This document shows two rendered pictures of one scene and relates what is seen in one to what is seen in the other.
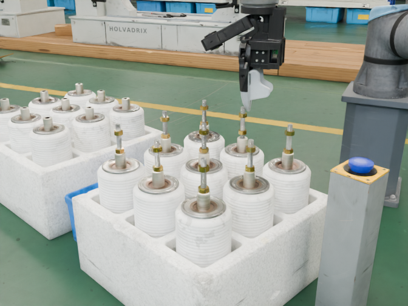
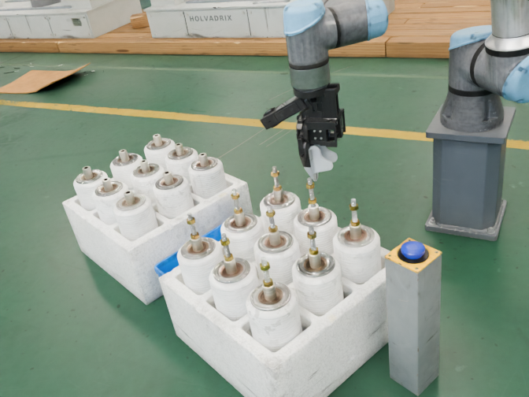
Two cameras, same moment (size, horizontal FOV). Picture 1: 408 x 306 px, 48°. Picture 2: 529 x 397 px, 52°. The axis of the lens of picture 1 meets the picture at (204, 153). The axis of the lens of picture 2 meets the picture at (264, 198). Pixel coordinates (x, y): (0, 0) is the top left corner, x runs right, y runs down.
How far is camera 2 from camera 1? 0.33 m
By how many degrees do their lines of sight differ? 12
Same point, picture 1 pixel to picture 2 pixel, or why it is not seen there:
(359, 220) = (414, 302)
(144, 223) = (223, 306)
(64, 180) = (151, 250)
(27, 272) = (129, 341)
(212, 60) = not seen: hidden behind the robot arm
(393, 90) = (480, 123)
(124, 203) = (205, 283)
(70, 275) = (168, 343)
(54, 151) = (139, 224)
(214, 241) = (281, 328)
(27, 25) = (101, 22)
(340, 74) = not seen: hidden behind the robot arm
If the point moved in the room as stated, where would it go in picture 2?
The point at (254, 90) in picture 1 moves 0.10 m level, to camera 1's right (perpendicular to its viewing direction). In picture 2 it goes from (316, 164) to (366, 159)
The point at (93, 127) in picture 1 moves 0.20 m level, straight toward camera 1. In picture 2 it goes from (173, 193) to (176, 235)
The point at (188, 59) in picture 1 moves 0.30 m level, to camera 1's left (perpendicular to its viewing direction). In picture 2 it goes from (281, 46) to (229, 53)
